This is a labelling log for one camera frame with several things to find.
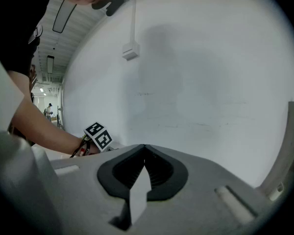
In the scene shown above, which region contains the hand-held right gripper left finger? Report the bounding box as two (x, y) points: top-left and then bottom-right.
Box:
(50, 144), (146, 232)

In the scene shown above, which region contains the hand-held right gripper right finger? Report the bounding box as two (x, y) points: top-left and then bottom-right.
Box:
(132, 144), (270, 235)

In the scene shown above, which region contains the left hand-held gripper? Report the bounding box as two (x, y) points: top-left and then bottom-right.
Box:
(83, 121), (113, 153)

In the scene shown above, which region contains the person's left forearm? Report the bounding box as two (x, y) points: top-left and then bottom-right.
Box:
(9, 92), (100, 157)

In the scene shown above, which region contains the short ceiling light panel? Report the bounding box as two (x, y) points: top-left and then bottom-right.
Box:
(47, 55), (55, 74)

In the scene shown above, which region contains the dark wooden staircase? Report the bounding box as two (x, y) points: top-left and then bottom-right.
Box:
(29, 64), (38, 100)

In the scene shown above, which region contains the long ceiling light panel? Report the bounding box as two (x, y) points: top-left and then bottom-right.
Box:
(52, 0), (77, 34)

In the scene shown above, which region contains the person's black shirt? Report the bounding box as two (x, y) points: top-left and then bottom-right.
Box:
(0, 0), (55, 79)

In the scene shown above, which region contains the black wrist strap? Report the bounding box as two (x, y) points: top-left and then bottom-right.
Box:
(70, 135), (92, 158)

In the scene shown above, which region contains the white wall cable conduit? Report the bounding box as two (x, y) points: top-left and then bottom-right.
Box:
(122, 0), (140, 61)

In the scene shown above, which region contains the white backpack strap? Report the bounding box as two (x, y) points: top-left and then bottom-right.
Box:
(28, 24), (44, 45)

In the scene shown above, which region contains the black head-mounted camera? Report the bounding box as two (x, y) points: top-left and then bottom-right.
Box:
(91, 0), (131, 17)

